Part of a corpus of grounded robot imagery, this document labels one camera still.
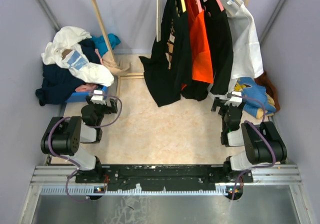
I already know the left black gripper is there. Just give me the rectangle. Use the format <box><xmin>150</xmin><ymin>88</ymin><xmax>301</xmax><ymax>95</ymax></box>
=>
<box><xmin>86</xmin><ymin>96</ymin><xmax>117</xmax><ymax>127</ymax></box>

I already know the pink garment in basket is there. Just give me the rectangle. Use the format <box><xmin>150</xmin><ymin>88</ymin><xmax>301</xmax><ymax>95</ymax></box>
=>
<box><xmin>75</xmin><ymin>83</ymin><xmax>98</xmax><ymax>92</ymax></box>

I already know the black printed hanging shirt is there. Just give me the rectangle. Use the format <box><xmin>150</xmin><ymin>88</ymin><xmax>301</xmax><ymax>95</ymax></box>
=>
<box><xmin>139</xmin><ymin>0</ymin><xmax>192</xmax><ymax>107</ymax></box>

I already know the white hanging shirt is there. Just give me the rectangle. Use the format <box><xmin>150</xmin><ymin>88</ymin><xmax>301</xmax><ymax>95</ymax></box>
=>
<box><xmin>220</xmin><ymin>0</ymin><xmax>264</xmax><ymax>92</ymax></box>

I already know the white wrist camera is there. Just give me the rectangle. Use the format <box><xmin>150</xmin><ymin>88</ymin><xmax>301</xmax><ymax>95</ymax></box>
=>
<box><xmin>225</xmin><ymin>91</ymin><xmax>243</xmax><ymax>107</ymax></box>
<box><xmin>90</xmin><ymin>90</ymin><xmax>106</xmax><ymax>105</ymax></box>

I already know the orange hanging shirt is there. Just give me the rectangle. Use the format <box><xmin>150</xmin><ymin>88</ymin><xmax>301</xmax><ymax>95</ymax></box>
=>
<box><xmin>184</xmin><ymin>0</ymin><xmax>214</xmax><ymax>90</ymax></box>

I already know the blue yellow printed garment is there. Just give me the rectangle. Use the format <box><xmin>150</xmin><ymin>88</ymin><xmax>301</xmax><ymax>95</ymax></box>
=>
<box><xmin>234</xmin><ymin>77</ymin><xmax>277</xmax><ymax>119</ymax></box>

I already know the blue plastic basket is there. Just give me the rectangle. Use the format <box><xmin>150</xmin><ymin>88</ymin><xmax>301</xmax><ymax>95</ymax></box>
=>
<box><xmin>66</xmin><ymin>85</ymin><xmax>108</xmax><ymax>103</ymax></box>

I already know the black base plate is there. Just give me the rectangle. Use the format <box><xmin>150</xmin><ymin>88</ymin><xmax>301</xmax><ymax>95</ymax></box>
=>
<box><xmin>75</xmin><ymin>163</ymin><xmax>240</xmax><ymax>192</ymax></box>

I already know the teal garment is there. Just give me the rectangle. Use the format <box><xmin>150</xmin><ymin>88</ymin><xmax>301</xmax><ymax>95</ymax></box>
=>
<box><xmin>91</xmin><ymin>33</ymin><xmax>121</xmax><ymax>56</ymax></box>

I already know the navy blue garment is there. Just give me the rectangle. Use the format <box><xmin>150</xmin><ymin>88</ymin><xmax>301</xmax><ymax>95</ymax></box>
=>
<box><xmin>35</xmin><ymin>38</ymin><xmax>103</xmax><ymax>107</ymax></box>

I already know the brown garment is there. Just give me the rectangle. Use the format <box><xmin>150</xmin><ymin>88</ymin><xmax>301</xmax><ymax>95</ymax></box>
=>
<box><xmin>254</xmin><ymin>71</ymin><xmax>280</xmax><ymax>112</ymax></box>

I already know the beige garment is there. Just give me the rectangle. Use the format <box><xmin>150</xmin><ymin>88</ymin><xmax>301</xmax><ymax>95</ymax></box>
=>
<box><xmin>102</xmin><ymin>51</ymin><xmax>131</xmax><ymax>76</ymax></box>

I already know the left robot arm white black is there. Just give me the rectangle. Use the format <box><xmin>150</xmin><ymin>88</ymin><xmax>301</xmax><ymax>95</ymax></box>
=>
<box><xmin>40</xmin><ymin>94</ymin><xmax>123</xmax><ymax>183</ymax></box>

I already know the wooden clothes rack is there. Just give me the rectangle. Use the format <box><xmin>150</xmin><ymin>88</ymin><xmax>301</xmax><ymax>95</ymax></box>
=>
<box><xmin>91</xmin><ymin>0</ymin><xmax>250</xmax><ymax>97</ymax></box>

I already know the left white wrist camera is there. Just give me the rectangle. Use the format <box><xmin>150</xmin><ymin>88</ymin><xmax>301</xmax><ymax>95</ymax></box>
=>
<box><xmin>90</xmin><ymin>90</ymin><xmax>106</xmax><ymax>105</ymax></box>

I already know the white t shirt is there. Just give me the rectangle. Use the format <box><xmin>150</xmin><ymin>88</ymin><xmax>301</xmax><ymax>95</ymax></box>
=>
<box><xmin>41</xmin><ymin>26</ymin><xmax>114</xmax><ymax>87</ymax></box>

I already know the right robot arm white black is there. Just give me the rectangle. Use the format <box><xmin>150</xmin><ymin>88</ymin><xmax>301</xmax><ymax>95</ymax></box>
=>
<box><xmin>211</xmin><ymin>95</ymin><xmax>288</xmax><ymax>182</ymax></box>

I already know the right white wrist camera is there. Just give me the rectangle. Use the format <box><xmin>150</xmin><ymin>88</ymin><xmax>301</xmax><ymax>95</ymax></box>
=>
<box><xmin>225</xmin><ymin>91</ymin><xmax>243</xmax><ymax>107</ymax></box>

